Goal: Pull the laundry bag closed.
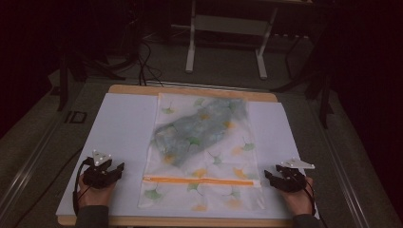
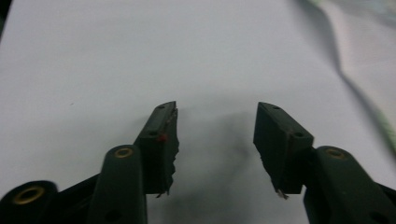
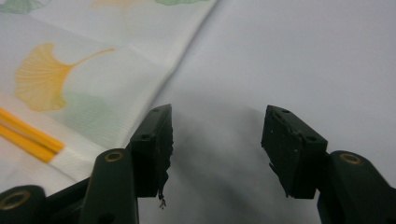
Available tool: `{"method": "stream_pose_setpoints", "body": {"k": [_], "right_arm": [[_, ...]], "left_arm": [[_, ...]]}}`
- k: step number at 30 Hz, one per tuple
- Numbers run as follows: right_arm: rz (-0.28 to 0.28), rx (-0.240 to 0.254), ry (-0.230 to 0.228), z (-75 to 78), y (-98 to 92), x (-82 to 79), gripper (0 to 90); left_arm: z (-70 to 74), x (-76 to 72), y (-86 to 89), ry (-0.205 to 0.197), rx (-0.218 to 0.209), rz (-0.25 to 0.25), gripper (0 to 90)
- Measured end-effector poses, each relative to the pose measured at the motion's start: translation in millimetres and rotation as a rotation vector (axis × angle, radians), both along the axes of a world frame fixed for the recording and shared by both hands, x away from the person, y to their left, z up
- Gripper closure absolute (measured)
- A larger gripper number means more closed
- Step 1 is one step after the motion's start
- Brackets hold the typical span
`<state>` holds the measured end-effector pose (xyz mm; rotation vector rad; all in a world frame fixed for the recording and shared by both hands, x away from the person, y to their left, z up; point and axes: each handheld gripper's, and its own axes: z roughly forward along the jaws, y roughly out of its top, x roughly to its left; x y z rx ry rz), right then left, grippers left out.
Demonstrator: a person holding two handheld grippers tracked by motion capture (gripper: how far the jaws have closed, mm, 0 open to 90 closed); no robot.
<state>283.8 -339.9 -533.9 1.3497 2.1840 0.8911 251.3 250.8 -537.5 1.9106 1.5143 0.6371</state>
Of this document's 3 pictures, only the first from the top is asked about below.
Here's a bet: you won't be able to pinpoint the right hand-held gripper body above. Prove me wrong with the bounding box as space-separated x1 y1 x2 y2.
273 158 316 194

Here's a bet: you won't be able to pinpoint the silver floor rail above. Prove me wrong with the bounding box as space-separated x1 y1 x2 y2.
312 99 372 228
0 120 66 212

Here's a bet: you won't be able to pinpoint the white metal stand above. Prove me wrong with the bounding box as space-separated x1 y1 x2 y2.
184 0 280 81

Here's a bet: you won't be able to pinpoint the black floor bracket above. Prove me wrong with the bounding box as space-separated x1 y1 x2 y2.
64 110 88 124

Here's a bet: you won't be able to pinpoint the dark metal stand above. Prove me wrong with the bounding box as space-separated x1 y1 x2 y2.
271 29 336 129
55 44 127 112

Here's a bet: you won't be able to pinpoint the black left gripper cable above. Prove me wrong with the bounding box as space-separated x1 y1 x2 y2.
72 157 95 217

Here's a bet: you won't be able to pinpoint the person's right hand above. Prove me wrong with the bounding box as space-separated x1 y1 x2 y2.
278 176 315 217

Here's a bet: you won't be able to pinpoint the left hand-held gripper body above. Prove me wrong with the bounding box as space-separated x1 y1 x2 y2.
83 149 124 190

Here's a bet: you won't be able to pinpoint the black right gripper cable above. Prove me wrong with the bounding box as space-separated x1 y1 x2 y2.
302 177 318 217

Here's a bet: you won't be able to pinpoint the grey cloth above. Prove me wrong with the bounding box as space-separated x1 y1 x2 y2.
151 98 248 168

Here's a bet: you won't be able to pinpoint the person's left hand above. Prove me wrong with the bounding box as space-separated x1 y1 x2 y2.
77 173 117 209

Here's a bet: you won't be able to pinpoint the black floor cables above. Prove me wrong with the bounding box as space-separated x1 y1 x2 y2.
136 40 165 87

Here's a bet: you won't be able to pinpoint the leaf print mesh laundry bag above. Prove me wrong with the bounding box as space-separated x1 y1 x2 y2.
137 92 266 213

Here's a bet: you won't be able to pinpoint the white table mat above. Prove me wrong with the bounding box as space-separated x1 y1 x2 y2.
55 92 319 220

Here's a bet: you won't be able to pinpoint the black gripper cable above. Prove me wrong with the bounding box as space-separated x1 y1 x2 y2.
72 157 95 217
302 177 318 217

